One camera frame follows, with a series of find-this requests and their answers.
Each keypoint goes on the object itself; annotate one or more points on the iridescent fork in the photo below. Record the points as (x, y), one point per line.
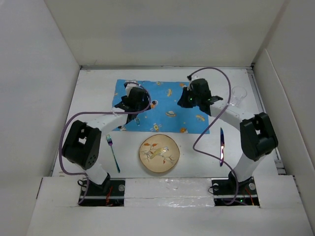
(110, 143)

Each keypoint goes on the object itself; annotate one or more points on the iridescent knife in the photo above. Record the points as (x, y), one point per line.
(222, 145)

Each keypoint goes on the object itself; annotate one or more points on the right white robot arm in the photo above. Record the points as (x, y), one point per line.
(257, 135)

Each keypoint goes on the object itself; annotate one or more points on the round bird-pattern plate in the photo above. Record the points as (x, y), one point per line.
(159, 153)

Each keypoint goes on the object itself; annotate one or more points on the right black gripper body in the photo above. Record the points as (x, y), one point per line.
(197, 98)

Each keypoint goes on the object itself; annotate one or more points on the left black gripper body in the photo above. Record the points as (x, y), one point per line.
(142, 105)

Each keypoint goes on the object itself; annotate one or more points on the blue space-print cloth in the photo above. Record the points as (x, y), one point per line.
(165, 115)

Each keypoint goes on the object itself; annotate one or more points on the clear drinking glass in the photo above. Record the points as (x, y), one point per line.
(237, 96)

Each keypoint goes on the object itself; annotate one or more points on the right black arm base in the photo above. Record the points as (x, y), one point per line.
(226, 193)

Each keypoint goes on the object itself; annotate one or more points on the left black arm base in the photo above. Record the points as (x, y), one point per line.
(94, 196)

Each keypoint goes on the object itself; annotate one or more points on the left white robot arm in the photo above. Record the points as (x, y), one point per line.
(81, 136)

